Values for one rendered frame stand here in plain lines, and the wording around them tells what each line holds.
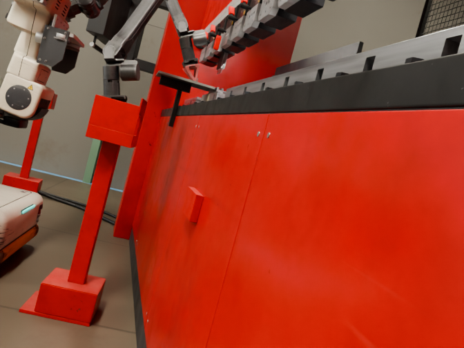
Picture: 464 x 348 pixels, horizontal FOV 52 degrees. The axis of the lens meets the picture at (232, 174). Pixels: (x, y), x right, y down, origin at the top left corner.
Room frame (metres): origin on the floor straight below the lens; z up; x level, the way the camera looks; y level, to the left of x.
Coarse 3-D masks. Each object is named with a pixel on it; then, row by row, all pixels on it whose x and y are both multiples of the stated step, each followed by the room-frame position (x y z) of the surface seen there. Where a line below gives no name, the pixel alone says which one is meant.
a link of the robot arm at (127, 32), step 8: (144, 0) 1.79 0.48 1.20; (152, 0) 1.79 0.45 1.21; (160, 0) 1.82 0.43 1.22; (136, 8) 1.78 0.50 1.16; (144, 8) 1.78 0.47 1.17; (152, 8) 1.79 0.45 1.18; (136, 16) 1.76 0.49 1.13; (144, 16) 1.77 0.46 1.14; (152, 16) 1.81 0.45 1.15; (128, 24) 1.75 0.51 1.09; (136, 24) 1.75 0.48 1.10; (144, 24) 1.78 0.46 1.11; (120, 32) 1.73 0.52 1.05; (128, 32) 1.73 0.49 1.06; (136, 32) 1.75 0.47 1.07; (112, 40) 1.72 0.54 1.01; (120, 40) 1.71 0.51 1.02; (128, 40) 1.73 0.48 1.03; (104, 48) 1.70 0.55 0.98; (120, 48) 1.70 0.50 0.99; (128, 48) 1.75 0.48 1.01; (120, 56) 1.72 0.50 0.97
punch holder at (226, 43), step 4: (236, 8) 2.03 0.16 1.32; (236, 12) 2.02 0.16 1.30; (236, 16) 2.02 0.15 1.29; (228, 20) 2.15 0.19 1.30; (228, 24) 2.12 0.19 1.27; (232, 24) 2.03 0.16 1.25; (228, 28) 2.08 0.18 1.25; (232, 28) 2.02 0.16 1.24; (224, 32) 2.14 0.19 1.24; (228, 32) 2.06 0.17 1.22; (224, 36) 2.12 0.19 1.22; (228, 36) 2.03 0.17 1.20; (224, 40) 2.09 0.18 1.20; (228, 40) 2.03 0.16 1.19; (224, 44) 2.06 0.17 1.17; (228, 44) 2.04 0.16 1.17; (232, 44) 2.03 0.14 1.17; (236, 44) 2.03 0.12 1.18; (224, 48) 2.14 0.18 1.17; (228, 48) 2.12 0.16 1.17; (232, 48) 2.10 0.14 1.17; (236, 48) 2.08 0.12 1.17; (240, 48) 2.05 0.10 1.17; (244, 48) 2.04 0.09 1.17; (236, 52) 2.17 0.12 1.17
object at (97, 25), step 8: (112, 0) 3.10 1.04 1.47; (120, 0) 3.26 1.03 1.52; (128, 0) 3.43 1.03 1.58; (104, 8) 3.10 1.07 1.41; (112, 8) 3.14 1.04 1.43; (120, 8) 3.30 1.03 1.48; (128, 8) 3.48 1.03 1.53; (104, 16) 3.09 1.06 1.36; (112, 16) 3.17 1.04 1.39; (120, 16) 3.34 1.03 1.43; (88, 24) 3.10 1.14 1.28; (96, 24) 3.10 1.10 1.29; (104, 24) 3.09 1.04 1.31; (112, 24) 3.21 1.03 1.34; (120, 24) 3.38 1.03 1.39; (96, 32) 3.10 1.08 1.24; (104, 32) 3.11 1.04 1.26; (112, 32) 3.25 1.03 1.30; (104, 40) 3.30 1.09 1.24
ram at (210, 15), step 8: (216, 0) 2.72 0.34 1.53; (224, 0) 2.42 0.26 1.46; (232, 0) 2.20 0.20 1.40; (208, 8) 2.99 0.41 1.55; (216, 8) 2.63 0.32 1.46; (208, 16) 2.89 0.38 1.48; (216, 16) 2.56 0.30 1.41; (224, 16) 2.29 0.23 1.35; (208, 24) 2.80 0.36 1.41; (216, 24) 2.48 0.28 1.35; (208, 32) 2.71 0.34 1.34
